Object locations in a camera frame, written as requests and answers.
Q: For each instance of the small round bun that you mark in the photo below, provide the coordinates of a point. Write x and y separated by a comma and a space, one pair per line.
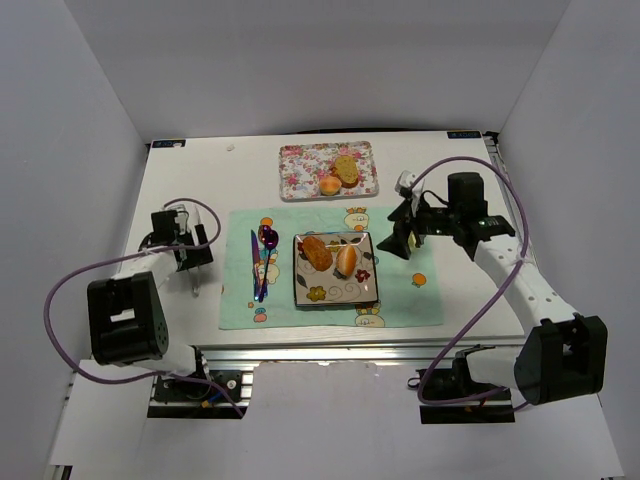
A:
329, 185

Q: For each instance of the floral rectangular tray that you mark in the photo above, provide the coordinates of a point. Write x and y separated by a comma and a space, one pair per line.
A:
301, 166

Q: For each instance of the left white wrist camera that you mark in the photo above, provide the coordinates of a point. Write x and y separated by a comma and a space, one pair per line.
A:
187, 216

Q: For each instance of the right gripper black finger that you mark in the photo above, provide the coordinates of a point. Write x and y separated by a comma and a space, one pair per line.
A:
403, 213
397, 244

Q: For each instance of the orange white bread roll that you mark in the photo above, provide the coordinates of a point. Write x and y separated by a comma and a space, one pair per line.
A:
345, 261

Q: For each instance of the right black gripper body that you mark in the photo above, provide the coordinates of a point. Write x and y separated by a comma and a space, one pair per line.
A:
410, 228

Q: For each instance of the yellow seeded bread slice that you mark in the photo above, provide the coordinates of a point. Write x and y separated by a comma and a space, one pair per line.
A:
345, 168

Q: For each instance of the silver metal tongs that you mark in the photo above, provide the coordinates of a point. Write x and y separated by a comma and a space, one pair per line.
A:
195, 272

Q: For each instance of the brown oval bread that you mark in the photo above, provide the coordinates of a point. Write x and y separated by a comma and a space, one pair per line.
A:
317, 253

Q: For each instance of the iridescent purple spoon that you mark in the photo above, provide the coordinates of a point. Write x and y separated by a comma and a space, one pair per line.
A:
270, 241

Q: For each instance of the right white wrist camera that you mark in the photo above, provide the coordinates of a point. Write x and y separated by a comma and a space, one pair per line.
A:
406, 185

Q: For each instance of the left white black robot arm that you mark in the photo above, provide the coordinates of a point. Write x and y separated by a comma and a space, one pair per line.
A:
126, 317

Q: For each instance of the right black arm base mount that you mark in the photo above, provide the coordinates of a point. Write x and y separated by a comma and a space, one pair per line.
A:
450, 395

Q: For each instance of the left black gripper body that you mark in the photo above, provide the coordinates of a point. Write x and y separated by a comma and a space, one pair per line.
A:
201, 245

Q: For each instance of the light green cartoon placemat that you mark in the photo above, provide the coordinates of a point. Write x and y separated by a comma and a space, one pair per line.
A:
408, 290

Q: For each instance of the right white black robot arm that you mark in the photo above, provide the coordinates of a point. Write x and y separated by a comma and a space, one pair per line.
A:
564, 352

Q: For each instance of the iridescent purple knife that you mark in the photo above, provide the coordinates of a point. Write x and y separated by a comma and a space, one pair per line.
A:
255, 251

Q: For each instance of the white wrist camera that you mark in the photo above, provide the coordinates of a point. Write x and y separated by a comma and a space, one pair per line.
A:
406, 185
187, 216

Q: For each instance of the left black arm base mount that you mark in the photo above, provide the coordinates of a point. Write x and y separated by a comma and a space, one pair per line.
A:
171, 399

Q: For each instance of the square floral plate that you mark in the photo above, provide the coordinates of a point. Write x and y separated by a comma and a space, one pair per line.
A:
314, 288

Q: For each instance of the pale yellow mug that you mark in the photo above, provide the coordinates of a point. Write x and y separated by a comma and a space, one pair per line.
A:
414, 241

